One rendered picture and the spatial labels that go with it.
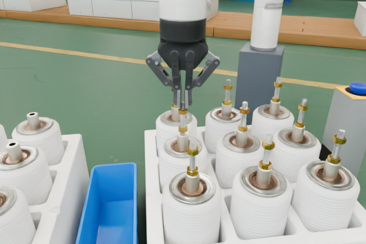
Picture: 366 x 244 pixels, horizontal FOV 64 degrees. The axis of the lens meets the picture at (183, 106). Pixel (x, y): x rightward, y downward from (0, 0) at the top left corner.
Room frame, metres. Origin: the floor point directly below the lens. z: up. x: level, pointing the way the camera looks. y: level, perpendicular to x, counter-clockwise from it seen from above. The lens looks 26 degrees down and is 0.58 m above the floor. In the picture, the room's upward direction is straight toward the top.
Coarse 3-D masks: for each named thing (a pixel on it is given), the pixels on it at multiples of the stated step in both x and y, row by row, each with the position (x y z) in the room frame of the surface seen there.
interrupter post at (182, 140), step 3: (186, 132) 0.49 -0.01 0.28; (177, 135) 0.48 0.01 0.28; (180, 135) 0.48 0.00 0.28; (183, 135) 0.48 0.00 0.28; (186, 135) 0.48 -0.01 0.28; (177, 138) 0.48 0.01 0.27; (180, 138) 0.48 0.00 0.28; (183, 138) 0.47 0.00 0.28; (186, 138) 0.48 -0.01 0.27; (177, 141) 0.48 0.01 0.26; (180, 141) 0.48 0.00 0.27; (183, 141) 0.47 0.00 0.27; (186, 141) 0.48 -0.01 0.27; (180, 144) 0.48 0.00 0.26; (183, 144) 0.47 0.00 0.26; (186, 144) 0.48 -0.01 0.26; (180, 147) 0.48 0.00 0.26; (183, 147) 0.47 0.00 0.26; (186, 147) 0.48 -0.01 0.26
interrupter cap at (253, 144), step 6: (234, 132) 0.53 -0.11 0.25; (228, 138) 0.51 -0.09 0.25; (234, 138) 0.51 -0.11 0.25; (252, 138) 0.51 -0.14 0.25; (258, 138) 0.51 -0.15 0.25; (228, 144) 0.49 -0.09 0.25; (234, 144) 0.49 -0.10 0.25; (246, 144) 0.49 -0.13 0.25; (252, 144) 0.49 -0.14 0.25; (258, 144) 0.49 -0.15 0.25; (234, 150) 0.47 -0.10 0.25; (240, 150) 0.47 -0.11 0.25; (246, 150) 0.47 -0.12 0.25; (252, 150) 0.47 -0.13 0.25
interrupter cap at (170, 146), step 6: (174, 138) 0.51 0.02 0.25; (192, 138) 0.51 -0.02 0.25; (168, 144) 0.49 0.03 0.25; (174, 144) 0.49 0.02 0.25; (198, 144) 0.49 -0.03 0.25; (168, 150) 0.47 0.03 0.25; (174, 150) 0.47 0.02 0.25; (180, 150) 0.47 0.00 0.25; (186, 150) 0.47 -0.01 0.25; (174, 156) 0.45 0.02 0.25; (180, 156) 0.45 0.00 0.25; (186, 156) 0.45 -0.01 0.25
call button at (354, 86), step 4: (352, 84) 0.61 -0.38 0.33; (356, 84) 0.61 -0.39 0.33; (360, 84) 0.61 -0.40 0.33; (364, 84) 0.61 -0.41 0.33; (352, 88) 0.60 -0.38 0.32; (356, 88) 0.60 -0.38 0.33; (360, 88) 0.59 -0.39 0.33; (364, 88) 0.59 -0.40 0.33; (356, 92) 0.60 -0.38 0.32; (360, 92) 0.60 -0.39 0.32; (364, 92) 0.60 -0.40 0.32
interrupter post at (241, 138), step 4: (236, 132) 0.50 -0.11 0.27; (240, 132) 0.49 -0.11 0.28; (244, 132) 0.49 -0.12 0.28; (236, 136) 0.50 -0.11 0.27; (240, 136) 0.49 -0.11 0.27; (244, 136) 0.49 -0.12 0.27; (236, 140) 0.50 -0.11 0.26; (240, 140) 0.49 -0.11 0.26; (244, 140) 0.49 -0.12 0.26; (240, 144) 0.49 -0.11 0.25; (244, 144) 0.49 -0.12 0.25
